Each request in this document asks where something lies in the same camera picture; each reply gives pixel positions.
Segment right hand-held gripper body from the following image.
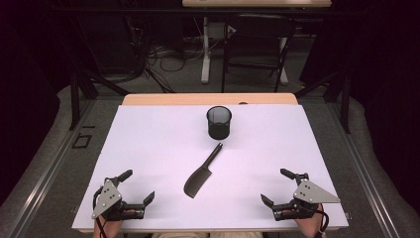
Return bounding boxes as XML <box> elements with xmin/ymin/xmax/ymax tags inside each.
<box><xmin>271</xmin><ymin>172</ymin><xmax>341</xmax><ymax>222</ymax></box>

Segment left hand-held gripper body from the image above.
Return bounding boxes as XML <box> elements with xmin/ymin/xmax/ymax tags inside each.
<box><xmin>91</xmin><ymin>178</ymin><xmax>147</xmax><ymax>222</ymax></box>

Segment black cleaver knife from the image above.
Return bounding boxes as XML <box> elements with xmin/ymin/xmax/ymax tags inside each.
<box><xmin>183</xmin><ymin>142</ymin><xmax>224</xmax><ymax>199</ymax></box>

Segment black mesh cup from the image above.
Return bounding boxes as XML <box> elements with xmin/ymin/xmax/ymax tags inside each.
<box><xmin>206</xmin><ymin>105</ymin><xmax>233</xmax><ymax>141</ymax></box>

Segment person's left hand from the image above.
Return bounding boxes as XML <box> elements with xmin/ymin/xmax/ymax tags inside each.
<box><xmin>93</xmin><ymin>217</ymin><xmax>125</xmax><ymax>238</ymax></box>

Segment person's right hand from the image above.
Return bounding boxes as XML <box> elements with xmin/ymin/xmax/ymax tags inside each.
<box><xmin>294</xmin><ymin>203</ymin><xmax>325</xmax><ymax>238</ymax></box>

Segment white board sheet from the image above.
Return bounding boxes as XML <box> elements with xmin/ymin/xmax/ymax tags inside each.
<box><xmin>71</xmin><ymin>104</ymin><xmax>350</xmax><ymax>231</ymax></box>

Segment white desk leg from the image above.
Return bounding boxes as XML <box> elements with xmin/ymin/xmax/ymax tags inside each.
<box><xmin>200</xmin><ymin>16</ymin><xmax>212</xmax><ymax>84</ymax></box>
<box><xmin>278</xmin><ymin>36</ymin><xmax>289</xmax><ymax>84</ymax></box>

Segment black folding chair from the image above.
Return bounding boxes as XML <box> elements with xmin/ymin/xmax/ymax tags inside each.
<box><xmin>221</xmin><ymin>13</ymin><xmax>296</xmax><ymax>93</ymax></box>

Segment white box under desk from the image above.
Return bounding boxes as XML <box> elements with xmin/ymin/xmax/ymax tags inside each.
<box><xmin>207</xmin><ymin>21</ymin><xmax>238</xmax><ymax>42</ymax></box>

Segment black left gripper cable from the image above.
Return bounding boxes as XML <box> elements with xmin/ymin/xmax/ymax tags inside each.
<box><xmin>92</xmin><ymin>185</ymin><xmax>108</xmax><ymax>238</ymax></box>

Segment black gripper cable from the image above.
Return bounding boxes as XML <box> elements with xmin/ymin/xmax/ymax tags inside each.
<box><xmin>313</xmin><ymin>209</ymin><xmax>331</xmax><ymax>238</ymax></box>
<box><xmin>92</xmin><ymin>185</ymin><xmax>108</xmax><ymax>238</ymax></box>

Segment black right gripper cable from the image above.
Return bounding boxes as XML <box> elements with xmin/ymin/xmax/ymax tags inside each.
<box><xmin>313</xmin><ymin>209</ymin><xmax>331</xmax><ymax>238</ymax></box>

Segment black metal frame stand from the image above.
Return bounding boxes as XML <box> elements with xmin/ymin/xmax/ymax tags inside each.
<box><xmin>293</xmin><ymin>70</ymin><xmax>352</xmax><ymax>134</ymax></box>
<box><xmin>68</xmin><ymin>63</ymin><xmax>131</xmax><ymax>131</ymax></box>

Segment bundle of black floor cables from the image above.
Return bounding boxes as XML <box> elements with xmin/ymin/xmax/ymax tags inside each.
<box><xmin>130</xmin><ymin>19</ymin><xmax>187</xmax><ymax>94</ymax></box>

